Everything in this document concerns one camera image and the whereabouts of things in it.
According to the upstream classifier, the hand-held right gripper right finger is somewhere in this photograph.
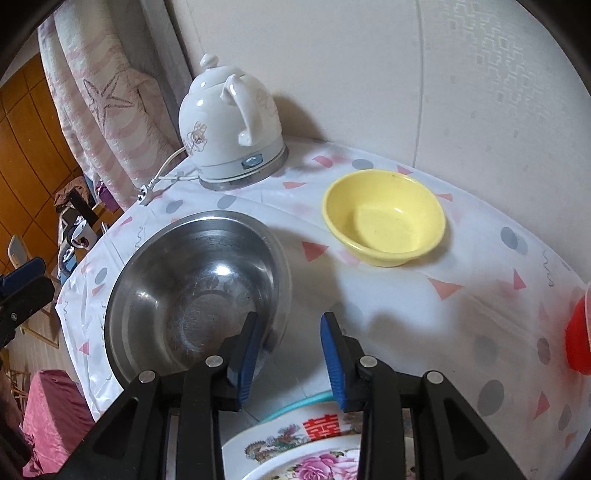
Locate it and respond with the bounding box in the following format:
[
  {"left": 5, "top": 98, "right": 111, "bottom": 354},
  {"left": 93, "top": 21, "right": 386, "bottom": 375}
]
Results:
[{"left": 320, "top": 311, "right": 527, "bottom": 480}]

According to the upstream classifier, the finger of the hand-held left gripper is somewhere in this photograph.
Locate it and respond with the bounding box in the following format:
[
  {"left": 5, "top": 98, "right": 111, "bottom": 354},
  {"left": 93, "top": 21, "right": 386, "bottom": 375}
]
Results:
[
  {"left": 0, "top": 275, "right": 57, "bottom": 344},
  {"left": 0, "top": 257, "right": 45, "bottom": 298}
]

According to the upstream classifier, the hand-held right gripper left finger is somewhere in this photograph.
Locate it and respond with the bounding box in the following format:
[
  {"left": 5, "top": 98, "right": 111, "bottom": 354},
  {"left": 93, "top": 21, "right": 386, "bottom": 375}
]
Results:
[{"left": 58, "top": 311, "right": 264, "bottom": 480}]

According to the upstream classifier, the white dragon print plate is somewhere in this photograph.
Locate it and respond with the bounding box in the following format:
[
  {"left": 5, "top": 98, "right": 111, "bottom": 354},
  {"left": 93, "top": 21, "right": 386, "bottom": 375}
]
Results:
[{"left": 222, "top": 401, "right": 419, "bottom": 480}]

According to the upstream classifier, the stainless steel bowl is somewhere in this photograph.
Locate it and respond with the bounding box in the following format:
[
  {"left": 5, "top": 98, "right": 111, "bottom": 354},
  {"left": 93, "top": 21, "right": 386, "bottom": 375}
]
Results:
[{"left": 104, "top": 210, "right": 294, "bottom": 398}]

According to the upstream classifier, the teal plastic plate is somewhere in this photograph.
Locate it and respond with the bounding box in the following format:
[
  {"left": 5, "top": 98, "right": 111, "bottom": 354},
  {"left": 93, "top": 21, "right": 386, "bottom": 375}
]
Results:
[{"left": 260, "top": 390, "right": 334, "bottom": 424}]

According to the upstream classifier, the white mug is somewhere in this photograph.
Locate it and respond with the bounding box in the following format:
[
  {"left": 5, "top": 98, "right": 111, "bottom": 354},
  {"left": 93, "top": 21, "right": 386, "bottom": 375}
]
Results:
[{"left": 69, "top": 220, "right": 96, "bottom": 250}]

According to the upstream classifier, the white patterned tablecloth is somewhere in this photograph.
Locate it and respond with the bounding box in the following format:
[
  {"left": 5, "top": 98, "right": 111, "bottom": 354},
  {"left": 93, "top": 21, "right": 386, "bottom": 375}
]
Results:
[{"left": 55, "top": 138, "right": 591, "bottom": 480}]

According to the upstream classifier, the pink floral plate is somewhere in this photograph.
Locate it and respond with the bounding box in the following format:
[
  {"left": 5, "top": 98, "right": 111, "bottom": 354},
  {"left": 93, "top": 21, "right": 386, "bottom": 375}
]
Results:
[{"left": 252, "top": 450, "right": 363, "bottom": 480}]

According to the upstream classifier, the pink satin cloth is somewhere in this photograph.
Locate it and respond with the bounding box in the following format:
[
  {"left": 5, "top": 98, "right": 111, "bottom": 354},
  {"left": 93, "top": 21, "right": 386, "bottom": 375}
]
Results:
[{"left": 22, "top": 369, "right": 98, "bottom": 478}]

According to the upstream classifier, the purple cloth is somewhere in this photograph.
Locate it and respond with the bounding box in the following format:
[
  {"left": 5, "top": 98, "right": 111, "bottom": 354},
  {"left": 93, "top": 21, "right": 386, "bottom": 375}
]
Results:
[{"left": 95, "top": 182, "right": 124, "bottom": 214}]

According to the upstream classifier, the yellow plastic bowl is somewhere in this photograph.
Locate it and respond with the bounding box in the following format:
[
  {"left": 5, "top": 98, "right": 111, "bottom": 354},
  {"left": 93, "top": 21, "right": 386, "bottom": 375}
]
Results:
[{"left": 322, "top": 169, "right": 447, "bottom": 267}]

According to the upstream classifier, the kettle base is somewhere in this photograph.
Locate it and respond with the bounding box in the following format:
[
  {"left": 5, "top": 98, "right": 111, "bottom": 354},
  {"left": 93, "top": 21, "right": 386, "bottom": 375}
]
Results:
[{"left": 198, "top": 145, "right": 289, "bottom": 191}]

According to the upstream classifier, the pink striped starfish cloth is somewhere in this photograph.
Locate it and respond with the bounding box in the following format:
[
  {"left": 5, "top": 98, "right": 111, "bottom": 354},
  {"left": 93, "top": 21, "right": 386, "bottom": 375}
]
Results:
[{"left": 37, "top": 9, "right": 192, "bottom": 213}]

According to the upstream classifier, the white ceramic electric kettle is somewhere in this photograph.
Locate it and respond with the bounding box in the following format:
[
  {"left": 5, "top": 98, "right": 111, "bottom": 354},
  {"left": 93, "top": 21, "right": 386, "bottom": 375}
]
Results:
[{"left": 178, "top": 54, "right": 283, "bottom": 169}]

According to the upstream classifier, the red plastic bowl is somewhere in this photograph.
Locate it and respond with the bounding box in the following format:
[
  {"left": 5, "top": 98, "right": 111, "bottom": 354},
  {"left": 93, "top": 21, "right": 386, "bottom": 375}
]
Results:
[{"left": 565, "top": 286, "right": 591, "bottom": 374}]

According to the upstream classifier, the white power cord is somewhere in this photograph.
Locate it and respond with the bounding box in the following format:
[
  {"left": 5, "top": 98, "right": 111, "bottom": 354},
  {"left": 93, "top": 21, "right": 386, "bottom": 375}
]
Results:
[{"left": 137, "top": 147, "right": 200, "bottom": 205}]

